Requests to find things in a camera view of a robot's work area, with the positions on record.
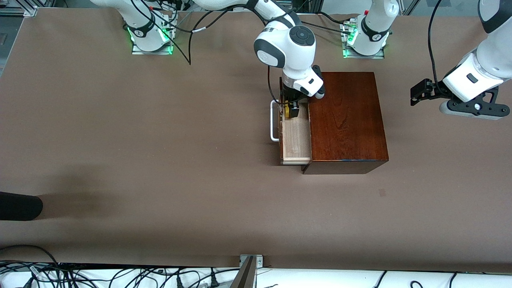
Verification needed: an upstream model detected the wooden drawer with white handle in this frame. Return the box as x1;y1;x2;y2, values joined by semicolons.
270;77;313;166

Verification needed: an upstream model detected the dark wooden cabinet box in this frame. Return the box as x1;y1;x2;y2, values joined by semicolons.
302;72;390;175

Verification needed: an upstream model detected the brown paper table cover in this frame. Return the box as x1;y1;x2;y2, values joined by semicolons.
0;7;512;273

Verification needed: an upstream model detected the grey metal beam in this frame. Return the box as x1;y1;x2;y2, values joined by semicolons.
230;256;258;288

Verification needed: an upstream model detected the black cylinder object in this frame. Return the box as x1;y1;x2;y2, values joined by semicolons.
0;191;44;222

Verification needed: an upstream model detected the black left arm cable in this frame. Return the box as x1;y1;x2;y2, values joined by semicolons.
427;0;445;95

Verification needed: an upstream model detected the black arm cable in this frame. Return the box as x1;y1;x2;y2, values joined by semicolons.
131;0;285;106
427;0;445;95

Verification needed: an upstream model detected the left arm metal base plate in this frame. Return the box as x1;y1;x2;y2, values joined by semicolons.
343;43;386;60

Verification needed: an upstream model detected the thin black table cable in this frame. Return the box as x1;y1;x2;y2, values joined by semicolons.
301;20;353;35

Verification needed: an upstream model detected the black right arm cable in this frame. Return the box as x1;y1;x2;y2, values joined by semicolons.
131;0;285;106

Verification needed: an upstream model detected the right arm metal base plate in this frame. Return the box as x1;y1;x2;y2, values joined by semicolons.
132;39;174;56

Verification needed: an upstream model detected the small metal bracket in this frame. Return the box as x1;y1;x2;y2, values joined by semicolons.
239;254;264;268

